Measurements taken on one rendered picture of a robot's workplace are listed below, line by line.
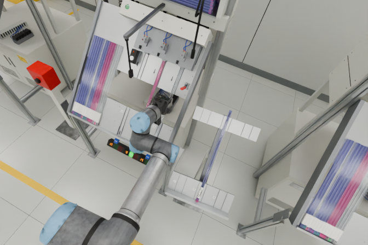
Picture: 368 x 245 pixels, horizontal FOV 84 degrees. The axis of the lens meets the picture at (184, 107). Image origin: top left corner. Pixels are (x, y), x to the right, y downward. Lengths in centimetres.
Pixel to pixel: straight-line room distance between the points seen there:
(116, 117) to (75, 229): 74
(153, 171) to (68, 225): 29
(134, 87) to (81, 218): 115
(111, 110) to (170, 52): 51
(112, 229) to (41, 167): 158
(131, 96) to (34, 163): 109
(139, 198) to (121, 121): 64
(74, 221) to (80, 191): 131
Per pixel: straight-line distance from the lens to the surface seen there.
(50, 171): 216
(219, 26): 106
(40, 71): 171
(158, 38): 112
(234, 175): 208
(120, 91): 165
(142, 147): 90
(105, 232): 69
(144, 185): 76
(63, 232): 71
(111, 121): 132
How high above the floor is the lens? 185
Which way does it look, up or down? 53 degrees down
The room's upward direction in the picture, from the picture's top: 11 degrees clockwise
